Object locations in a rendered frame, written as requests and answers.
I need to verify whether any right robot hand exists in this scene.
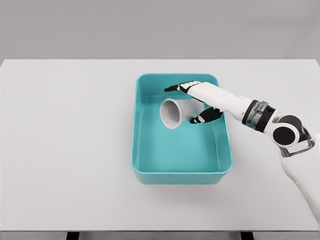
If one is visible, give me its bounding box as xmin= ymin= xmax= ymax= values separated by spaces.
xmin=164 ymin=80 xmax=225 ymax=125

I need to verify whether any white paper cup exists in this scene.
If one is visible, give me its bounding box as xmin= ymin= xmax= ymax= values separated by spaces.
xmin=159 ymin=98 xmax=206 ymax=130

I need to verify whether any teal plastic basket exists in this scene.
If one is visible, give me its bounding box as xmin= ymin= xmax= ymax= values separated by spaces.
xmin=130 ymin=72 xmax=234 ymax=186

